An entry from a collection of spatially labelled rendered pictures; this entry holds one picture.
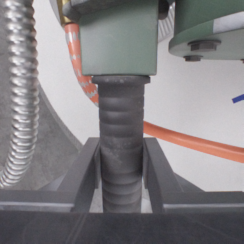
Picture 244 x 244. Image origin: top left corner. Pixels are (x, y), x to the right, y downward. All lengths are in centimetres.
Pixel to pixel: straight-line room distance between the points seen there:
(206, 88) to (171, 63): 7
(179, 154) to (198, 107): 9
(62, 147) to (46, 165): 11
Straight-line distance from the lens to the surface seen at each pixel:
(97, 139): 15
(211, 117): 27
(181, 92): 28
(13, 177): 19
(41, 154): 90
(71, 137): 59
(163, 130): 19
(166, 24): 30
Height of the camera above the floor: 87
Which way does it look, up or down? 48 degrees down
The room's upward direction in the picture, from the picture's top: 68 degrees clockwise
